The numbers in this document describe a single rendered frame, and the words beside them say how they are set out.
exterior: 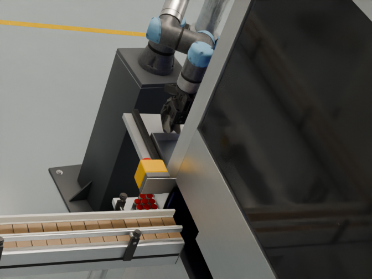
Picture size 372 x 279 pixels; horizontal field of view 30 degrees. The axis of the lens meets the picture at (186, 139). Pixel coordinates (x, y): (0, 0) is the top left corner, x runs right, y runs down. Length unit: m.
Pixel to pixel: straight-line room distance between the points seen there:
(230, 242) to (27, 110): 2.18
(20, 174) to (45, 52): 1.08
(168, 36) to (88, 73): 1.97
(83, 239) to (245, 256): 0.45
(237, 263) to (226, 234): 0.08
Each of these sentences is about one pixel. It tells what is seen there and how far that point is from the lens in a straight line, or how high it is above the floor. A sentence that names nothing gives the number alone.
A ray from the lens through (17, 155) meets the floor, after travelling 3.44.
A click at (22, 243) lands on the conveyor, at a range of 1.80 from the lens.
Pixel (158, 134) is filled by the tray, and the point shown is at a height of 0.91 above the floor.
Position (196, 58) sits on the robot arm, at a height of 1.24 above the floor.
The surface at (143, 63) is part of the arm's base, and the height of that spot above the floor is 0.81.
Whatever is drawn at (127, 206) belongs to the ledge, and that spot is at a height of 0.88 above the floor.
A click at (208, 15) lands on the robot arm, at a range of 2.62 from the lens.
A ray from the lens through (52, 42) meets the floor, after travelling 4.31.
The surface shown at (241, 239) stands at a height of 1.16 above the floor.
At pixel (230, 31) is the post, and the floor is 1.50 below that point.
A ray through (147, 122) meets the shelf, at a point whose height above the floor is 0.88.
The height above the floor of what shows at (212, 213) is 1.10.
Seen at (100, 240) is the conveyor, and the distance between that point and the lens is 1.86.
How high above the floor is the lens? 2.27
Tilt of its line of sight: 36 degrees down
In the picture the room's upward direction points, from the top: 23 degrees clockwise
